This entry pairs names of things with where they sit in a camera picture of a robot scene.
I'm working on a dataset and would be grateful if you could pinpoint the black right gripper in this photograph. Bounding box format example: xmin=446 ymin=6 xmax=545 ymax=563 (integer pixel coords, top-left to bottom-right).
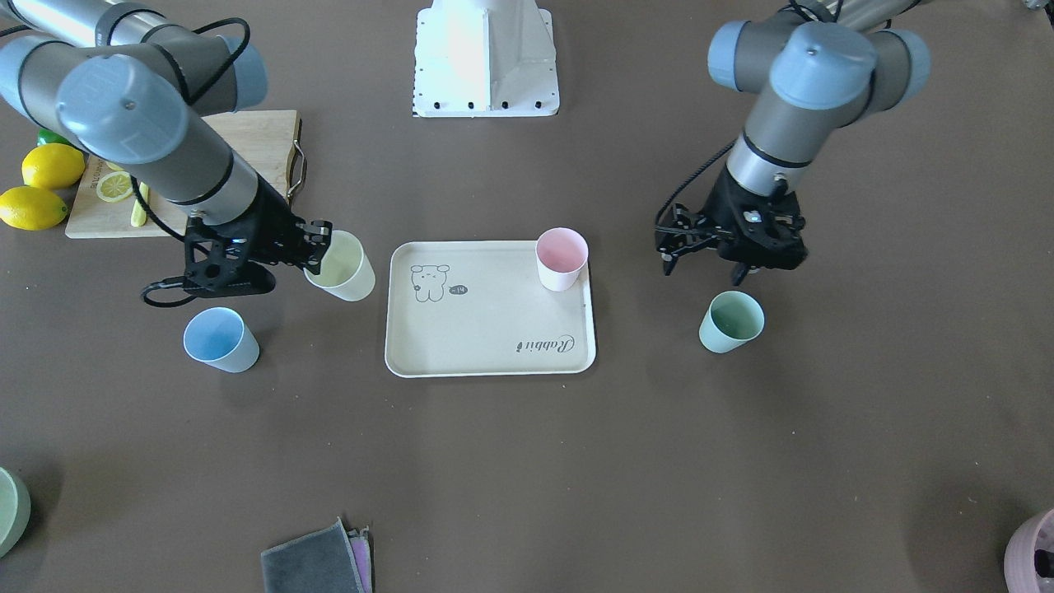
xmin=182 ymin=177 xmax=333 ymax=297

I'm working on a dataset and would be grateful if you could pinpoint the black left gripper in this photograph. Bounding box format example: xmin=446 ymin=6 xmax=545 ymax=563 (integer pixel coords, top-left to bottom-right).
xmin=655 ymin=170 xmax=809 ymax=286

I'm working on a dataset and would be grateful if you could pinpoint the pale yellow cup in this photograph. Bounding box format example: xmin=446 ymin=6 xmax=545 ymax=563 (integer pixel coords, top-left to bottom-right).
xmin=302 ymin=230 xmax=375 ymax=301

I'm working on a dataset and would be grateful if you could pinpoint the green cup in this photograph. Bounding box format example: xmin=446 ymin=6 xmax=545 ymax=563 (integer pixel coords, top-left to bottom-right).
xmin=697 ymin=292 xmax=767 ymax=353

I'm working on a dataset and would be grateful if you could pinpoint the pink cup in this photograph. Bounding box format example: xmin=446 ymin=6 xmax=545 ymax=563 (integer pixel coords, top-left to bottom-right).
xmin=535 ymin=226 xmax=590 ymax=292

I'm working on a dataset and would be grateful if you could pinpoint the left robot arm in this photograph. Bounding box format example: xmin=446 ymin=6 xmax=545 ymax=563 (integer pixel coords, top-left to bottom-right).
xmin=653 ymin=1 xmax=932 ymax=285

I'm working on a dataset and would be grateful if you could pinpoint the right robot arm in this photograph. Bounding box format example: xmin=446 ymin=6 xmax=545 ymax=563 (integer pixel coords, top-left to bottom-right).
xmin=2 ymin=1 xmax=333 ymax=301

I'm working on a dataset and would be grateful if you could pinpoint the cream rabbit tray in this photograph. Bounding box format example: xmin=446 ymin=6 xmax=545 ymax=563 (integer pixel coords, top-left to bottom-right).
xmin=385 ymin=240 xmax=596 ymax=378

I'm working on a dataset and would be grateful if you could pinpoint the wooden cutting board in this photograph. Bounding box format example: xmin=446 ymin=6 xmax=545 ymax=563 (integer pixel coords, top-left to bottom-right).
xmin=65 ymin=110 xmax=301 ymax=239

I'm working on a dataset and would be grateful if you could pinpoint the blue cup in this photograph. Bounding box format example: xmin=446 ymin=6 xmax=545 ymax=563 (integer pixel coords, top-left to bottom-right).
xmin=182 ymin=307 xmax=260 ymax=374

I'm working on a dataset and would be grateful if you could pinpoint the yellow plastic knife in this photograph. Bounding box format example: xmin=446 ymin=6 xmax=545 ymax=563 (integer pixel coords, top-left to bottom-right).
xmin=129 ymin=180 xmax=150 ymax=228

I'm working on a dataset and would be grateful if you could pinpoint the lemon slice lower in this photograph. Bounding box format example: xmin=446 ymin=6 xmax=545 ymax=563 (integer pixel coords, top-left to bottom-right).
xmin=95 ymin=171 xmax=134 ymax=203

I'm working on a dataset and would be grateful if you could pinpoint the whole lemon upper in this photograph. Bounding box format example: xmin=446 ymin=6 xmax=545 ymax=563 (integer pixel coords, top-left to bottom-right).
xmin=21 ymin=143 xmax=86 ymax=190

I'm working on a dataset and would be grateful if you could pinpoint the whole lemon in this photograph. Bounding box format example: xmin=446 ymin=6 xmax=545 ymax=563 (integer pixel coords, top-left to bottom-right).
xmin=1 ymin=185 xmax=69 ymax=231
xmin=21 ymin=143 xmax=86 ymax=190

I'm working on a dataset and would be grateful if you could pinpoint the whole lemon lower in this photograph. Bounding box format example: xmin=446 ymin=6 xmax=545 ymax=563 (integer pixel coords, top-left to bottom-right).
xmin=1 ymin=185 xmax=69 ymax=231

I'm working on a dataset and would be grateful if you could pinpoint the pink cloth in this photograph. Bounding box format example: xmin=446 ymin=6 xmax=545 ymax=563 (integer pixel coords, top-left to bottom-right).
xmin=347 ymin=528 xmax=374 ymax=593

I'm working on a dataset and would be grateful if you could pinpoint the green lime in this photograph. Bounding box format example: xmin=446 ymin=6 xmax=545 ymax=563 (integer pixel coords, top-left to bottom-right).
xmin=36 ymin=129 xmax=72 ymax=146

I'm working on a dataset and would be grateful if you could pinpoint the grey cloth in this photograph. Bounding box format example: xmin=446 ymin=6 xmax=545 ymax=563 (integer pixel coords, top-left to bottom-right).
xmin=260 ymin=521 xmax=362 ymax=592

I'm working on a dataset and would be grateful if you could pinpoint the green bowl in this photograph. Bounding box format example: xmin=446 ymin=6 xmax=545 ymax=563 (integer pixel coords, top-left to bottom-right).
xmin=1 ymin=468 xmax=31 ymax=557

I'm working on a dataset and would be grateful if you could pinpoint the pink bowl with ice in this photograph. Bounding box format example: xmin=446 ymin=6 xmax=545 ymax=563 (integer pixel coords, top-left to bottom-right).
xmin=1004 ymin=509 xmax=1053 ymax=592

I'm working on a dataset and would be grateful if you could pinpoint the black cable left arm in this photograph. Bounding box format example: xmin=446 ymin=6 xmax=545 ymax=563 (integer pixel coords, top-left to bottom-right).
xmin=655 ymin=138 xmax=736 ymax=236

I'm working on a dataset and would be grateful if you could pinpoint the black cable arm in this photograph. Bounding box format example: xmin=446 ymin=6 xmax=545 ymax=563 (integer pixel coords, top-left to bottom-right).
xmin=130 ymin=16 xmax=252 ymax=309
xmin=655 ymin=138 xmax=736 ymax=236

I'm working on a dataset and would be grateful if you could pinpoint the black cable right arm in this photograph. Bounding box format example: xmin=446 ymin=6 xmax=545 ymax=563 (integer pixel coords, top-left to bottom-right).
xmin=130 ymin=16 xmax=252 ymax=309

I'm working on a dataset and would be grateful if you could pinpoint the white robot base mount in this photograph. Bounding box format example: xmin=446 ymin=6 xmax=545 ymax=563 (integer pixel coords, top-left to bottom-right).
xmin=412 ymin=1 xmax=561 ymax=118

